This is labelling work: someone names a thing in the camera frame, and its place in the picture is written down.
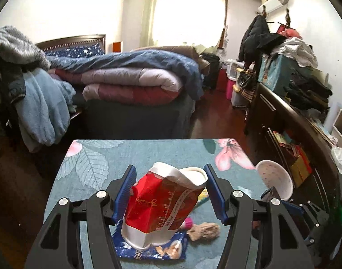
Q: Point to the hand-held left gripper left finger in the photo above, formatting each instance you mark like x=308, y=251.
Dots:
x=124, y=194

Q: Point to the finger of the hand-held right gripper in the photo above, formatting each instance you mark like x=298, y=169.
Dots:
x=293, y=208

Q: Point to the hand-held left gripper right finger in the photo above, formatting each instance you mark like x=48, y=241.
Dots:
x=216, y=196

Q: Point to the red and white snack bag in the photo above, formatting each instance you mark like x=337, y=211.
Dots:
x=159, y=201

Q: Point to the white perforated bowl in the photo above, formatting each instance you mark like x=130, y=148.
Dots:
x=272, y=173

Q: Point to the blue snack packet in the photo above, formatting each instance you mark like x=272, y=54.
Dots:
x=176, y=246

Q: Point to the yellow green wrapper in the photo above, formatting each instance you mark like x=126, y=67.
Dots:
x=203, y=197

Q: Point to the small brown doll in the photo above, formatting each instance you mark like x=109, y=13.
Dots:
x=204, y=231

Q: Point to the white tube with pink cap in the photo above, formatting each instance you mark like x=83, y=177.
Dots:
x=188, y=223

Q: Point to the stack of colourful books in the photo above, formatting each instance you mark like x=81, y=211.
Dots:
x=300, y=165

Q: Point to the teal floral tablecloth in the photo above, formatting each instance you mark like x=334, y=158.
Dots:
x=165, y=151

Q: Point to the bed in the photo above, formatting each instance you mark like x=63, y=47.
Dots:
x=131, y=120

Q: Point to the white framed panel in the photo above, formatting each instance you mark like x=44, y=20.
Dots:
x=339, y=123

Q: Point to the dark wooden cabinet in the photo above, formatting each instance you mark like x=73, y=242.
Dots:
x=272, y=109

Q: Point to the pink plastic bin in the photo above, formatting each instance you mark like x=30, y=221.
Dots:
x=230, y=89

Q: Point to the folded pink white quilt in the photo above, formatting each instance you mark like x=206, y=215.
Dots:
x=131, y=86

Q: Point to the red box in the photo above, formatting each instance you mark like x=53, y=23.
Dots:
x=221, y=80

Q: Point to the dark folded clothes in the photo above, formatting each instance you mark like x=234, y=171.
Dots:
x=308, y=89

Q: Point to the black handbag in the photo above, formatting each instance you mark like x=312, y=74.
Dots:
x=245, y=80

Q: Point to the light blue fleece garment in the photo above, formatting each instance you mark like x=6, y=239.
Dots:
x=42, y=103

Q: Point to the clear storage box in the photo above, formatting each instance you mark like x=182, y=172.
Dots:
x=232, y=68

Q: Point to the black suitcase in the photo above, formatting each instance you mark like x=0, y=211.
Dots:
x=211, y=67

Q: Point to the teal printed box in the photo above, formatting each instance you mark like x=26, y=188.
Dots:
x=277, y=72

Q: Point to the orange box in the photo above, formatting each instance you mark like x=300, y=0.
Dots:
x=117, y=46

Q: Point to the blue star print pillow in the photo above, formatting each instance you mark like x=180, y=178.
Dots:
x=81, y=51

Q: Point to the pile of white clothes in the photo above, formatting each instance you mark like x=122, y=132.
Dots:
x=297, y=50

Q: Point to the dark jacket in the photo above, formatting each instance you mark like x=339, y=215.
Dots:
x=11, y=81

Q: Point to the black hanging coat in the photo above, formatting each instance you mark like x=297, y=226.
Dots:
x=252, y=39

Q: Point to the dark wooden headboard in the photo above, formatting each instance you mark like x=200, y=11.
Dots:
x=75, y=38

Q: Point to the red cloth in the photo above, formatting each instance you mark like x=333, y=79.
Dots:
x=291, y=33

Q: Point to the sheer pale curtain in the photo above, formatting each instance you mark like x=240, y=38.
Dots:
x=148, y=16

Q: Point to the bright window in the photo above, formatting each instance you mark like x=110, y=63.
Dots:
x=187, y=14

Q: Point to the grey fleece blanket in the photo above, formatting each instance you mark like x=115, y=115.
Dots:
x=16, y=42

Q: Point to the white air conditioner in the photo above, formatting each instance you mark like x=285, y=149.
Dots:
x=274, y=2

